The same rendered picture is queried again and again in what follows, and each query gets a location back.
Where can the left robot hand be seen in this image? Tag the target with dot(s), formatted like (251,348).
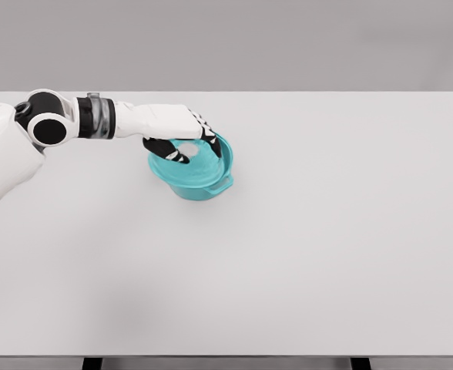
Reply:
(172,120)

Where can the teal pot lid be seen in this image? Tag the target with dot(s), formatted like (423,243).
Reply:
(200,165)

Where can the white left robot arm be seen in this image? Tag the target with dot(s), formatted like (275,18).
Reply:
(3,154)

